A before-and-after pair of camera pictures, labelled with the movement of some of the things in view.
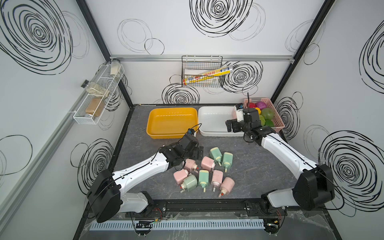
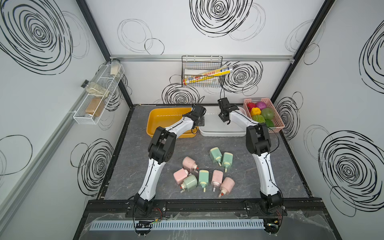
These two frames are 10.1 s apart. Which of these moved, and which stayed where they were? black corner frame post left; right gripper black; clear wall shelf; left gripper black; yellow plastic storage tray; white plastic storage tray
Moved: right gripper black; left gripper black
Stayed: black corner frame post left; clear wall shelf; yellow plastic storage tray; white plastic storage tray
